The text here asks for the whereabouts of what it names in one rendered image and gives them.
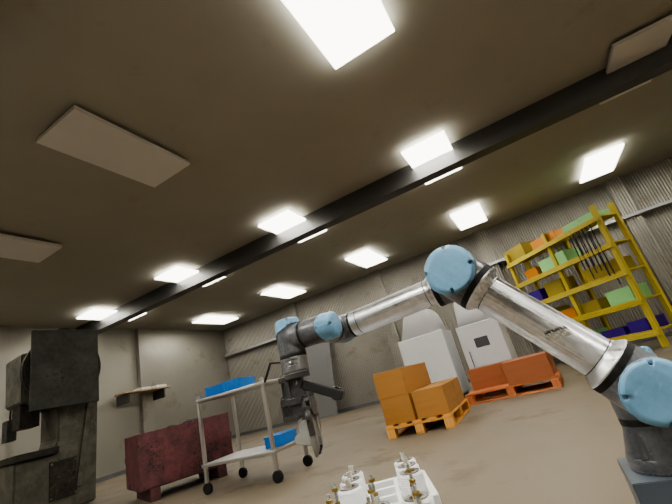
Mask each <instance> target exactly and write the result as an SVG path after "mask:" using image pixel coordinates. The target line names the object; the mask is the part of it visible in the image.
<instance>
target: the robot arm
mask: <svg viewBox="0 0 672 504"><path fill-rule="evenodd" d="M424 274H425V279H424V280H423V281H421V282H419V283H416V284H414V285H412V286H409V287H407V288H405V289H402V290H400V291H398V292H395V293H393V294H391V295H388V296H386V297H384V298H381V299H379V300H377V301H374V302H372V303H370V304H367V305H365V306H363V307H360V308H358V309H356V310H353V311H351V312H349V313H347V314H344V315H342V316H339V317H338V315H337V314H335V312H332V311H329V312H326V313H321V314H319V315H317V316H314V317H311V318H309V319H306V320H303V321H299V318H297V317H287V318H284V319H281V320H278V321H277V322H276V323H275V333H276V336H275V338H276V340H277V345H278V350H279V356H280V360H281V366H282V371H283V375H286V376H284V378H280V379H278V383H279V384H281V389H282V395H283V397H282V398H281V399H283V400H282V401H281V402H280V404H281V410H282V415H283V421H284V422H286V423H287V422H294V421H298V420H299V419H302V418H305V419H304V420H302V422H301V432H300V433H299V434H298V435H297V436H296V437H295V443H296V444H297V445H304V446H312V448H313V451H314V454H315V457H318V455H319V454H321V452H322V448H323V440H322V432H321V424H320V418H319V413H318V407H317V402H316V399H315V396H314V393H317V394H320V395H324V396H327V397H331V398H332V399H333V400H336V401H337V400H342V399H343V398H344V395H345V390H343V389H341V388H340V387H339V386H334V387H333V386H329V385H326V384H322V383H319V382H315V381H312V380H309V379H307V380H304V379H303V377H306V376H309V375H310V372H309V370H308V369H309V363H308V359H307V355H306V349H305V348H307V347H310V346H313V345H316V344H320V343H346V342H349V341H351V340H353V339H354V337H357V336H359V335H362V334H364V333H367V332H369V331H372V330H374V329H377V328H379V327H382V326H384V325H387V324H389V323H392V322H394V321H397V320H399V319H402V318H404V317H407V316H409V315H412V314H414V313H417V312H419V311H422V310H424V309H427V308H429V307H432V306H434V305H437V306H439V307H442V306H445V305H447V304H450V303H453V302H455V303H457V304H458V305H460V306H461V307H463V308H465V309H466V310H472V309H479V310H480V311H482V312H483V313H485V314H487V315H488V316H490V317H491V318H493V319H495V320H496V321H498V322H500V323H501V324H503V325H504V326H506V327H508V328H509V329H511V330H512V331H514V332H516V333H517V334H519V335H521V336H522V337H524V338H525V339H527V340H529V341H530V342H532V343H533V344H535V345H537V346H538V347H540V348H542V349H543V350H545V351H546V352H548V353H550V354H551V355H553V356H554V357H556V358H558V359H559V360H561V361H563V362H564V363H566V364H567V365H569V366H571V367H572V368H574V369H575V370H577V371H579V372H580V373H582V374H584V375H585V376H586V377H587V380H588V382H589V385H590V388H592V389H593V390H595V391H596V392H598V393H599V394H601V395H603V396H604V397H606V398H607V399H609V401H610V403H611V405H612V407H613V409H614V411H615V414H616V416H617V418H618V420H619V422H620V424H621V427H622V429H623V437H624V446H625V455H626V459H627V461H628V464H629V466H630V468H631V470H633V471H634V472H636V473H639V474H643V475H649V476H661V477H672V361H670V360H667V359H663V358H659V357H657V356H656V354H654V353H653V351H652V350H651V348H649V347H647V346H640V347H638V346H636V345H635V344H633V343H631V342H629V341H627V340H625V339H621V340H609V339H607V338H606V337H604V336H602V335H600V334H598V333H597V332H595V331H593V330H591V329H589V328H588V327H586V326H584V325H582V324H581V323H579V322H577V321H575V320H573V319H572V318H570V317H568V316H566V315H564V314H563V313H561V312H559V311H557V310H555V309H554V308H552V307H550V306H548V305H546V304H545V303H543V302H541V301H539V300H538V299H536V298H534V297H532V296H530V295H529V294H527V293H525V292H523V291H521V290H520V289H518V288H516V287H514V286H512V285H511V284H509V283H507V282H505V281H503V280H502V279H500V278H498V276H497V273H496V270H495V268H494V267H492V266H490V265H488V264H487V263H485V262H483V261H481V260H479V259H478V258H476V257H474V256H472V255H471V253H470V252H469V251H467V250H466V249H464V248H462V247H459V246H456V245H446V246H442V247H440V248H438V249H436V250H435V251H433V252H432V253H431V254H430V256H429V257H428V259H427V261H426V263H425V268H424ZM296 381H297V382H298V383H297V384H296Z"/></svg>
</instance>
